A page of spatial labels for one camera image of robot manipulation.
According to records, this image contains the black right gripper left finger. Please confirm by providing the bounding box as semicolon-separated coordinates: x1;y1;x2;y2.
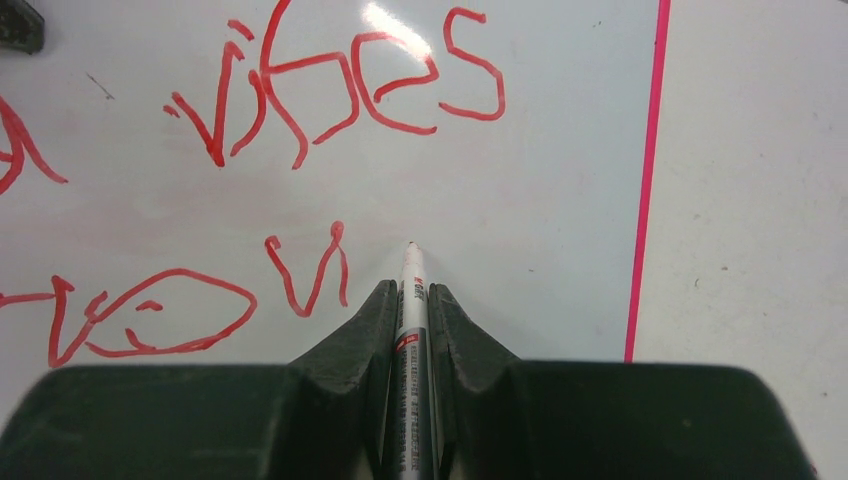
1;280;398;479

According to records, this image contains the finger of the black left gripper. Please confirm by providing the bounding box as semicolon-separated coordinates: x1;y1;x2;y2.
0;0;45;55

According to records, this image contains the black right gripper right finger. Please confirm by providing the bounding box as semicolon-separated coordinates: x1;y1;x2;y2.
428;284;817;479

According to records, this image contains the white whiteboard marker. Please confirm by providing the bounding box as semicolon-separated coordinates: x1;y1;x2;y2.
382;242;438;479

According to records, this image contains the pink-framed whiteboard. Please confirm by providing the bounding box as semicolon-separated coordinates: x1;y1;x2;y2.
1;1;670;417

